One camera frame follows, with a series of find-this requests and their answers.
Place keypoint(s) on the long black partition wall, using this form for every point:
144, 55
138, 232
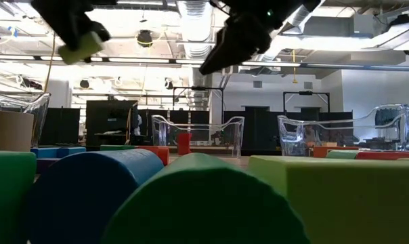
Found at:
258, 128

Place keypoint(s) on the orange block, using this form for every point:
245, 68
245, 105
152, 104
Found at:
319, 152

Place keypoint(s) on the black partition panel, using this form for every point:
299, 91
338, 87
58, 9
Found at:
60, 125

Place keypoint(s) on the clear plastic bin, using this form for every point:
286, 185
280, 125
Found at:
231, 135
42, 108
292, 135

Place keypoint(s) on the light green arch block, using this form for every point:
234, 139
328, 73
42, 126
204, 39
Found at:
343, 203

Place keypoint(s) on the red cylinder block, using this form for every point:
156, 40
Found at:
157, 154
387, 155

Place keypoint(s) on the light green cylinder block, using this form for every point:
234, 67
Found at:
81, 47

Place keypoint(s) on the black cabinet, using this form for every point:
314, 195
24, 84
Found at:
109, 118

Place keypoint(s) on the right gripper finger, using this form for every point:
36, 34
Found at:
248, 40
226, 34

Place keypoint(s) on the black aluminium table frame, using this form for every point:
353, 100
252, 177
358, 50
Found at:
262, 152

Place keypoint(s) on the blue rectangular block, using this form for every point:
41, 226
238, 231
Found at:
55, 152

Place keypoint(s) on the black gantry frame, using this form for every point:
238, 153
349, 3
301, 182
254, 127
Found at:
197, 88
306, 92

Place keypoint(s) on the blue cylinder block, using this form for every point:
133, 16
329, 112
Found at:
82, 196

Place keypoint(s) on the red rectangular block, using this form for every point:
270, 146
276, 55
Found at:
185, 144

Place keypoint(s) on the green rectangular block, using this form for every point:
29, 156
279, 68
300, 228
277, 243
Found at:
343, 155

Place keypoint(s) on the purple rectangular block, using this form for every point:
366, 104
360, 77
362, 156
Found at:
45, 164

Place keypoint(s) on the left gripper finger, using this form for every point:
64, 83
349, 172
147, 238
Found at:
70, 28
101, 31

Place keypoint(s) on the person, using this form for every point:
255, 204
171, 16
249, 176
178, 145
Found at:
313, 133

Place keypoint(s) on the black ceiling camera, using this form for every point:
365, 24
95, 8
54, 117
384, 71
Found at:
144, 39

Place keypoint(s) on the natural wood cylinder block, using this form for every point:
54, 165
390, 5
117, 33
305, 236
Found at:
11, 132

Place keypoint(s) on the ceiling light strip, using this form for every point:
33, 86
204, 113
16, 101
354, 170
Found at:
140, 60

